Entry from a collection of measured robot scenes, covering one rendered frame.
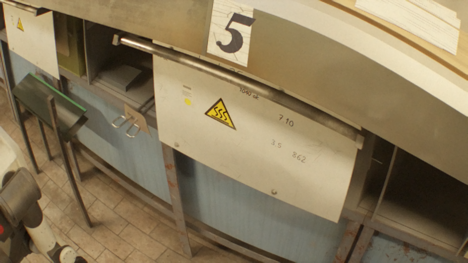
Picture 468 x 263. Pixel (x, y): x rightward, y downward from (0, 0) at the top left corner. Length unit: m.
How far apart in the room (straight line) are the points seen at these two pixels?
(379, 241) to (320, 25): 1.08
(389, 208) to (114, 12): 1.06
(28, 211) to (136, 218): 1.64
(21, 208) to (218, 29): 0.63
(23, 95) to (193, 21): 1.62
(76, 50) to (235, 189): 0.84
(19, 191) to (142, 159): 1.28
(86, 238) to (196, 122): 1.31
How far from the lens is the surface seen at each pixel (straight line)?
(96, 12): 1.38
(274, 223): 2.11
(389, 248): 1.94
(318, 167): 1.49
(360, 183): 1.65
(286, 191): 1.62
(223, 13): 1.11
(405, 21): 0.97
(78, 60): 2.22
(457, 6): 1.05
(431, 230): 1.77
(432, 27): 0.97
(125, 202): 2.88
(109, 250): 2.70
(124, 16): 1.30
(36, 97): 2.58
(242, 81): 1.29
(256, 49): 1.10
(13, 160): 1.31
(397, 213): 1.77
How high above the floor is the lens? 2.23
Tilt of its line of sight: 45 degrees down
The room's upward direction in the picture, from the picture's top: straight up
